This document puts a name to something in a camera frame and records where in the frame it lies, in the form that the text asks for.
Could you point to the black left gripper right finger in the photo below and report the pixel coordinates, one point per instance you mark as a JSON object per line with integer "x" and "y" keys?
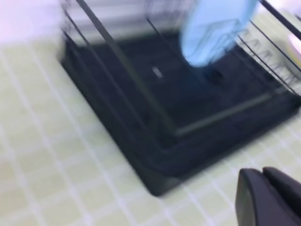
{"x": 288, "y": 188}

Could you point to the black wire dish rack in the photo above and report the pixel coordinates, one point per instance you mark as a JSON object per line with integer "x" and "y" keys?
{"x": 171, "y": 120}

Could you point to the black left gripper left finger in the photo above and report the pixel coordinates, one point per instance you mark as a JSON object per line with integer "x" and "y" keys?
{"x": 259, "y": 204}

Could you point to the light blue round plate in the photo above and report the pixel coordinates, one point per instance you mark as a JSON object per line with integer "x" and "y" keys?
{"x": 211, "y": 27}

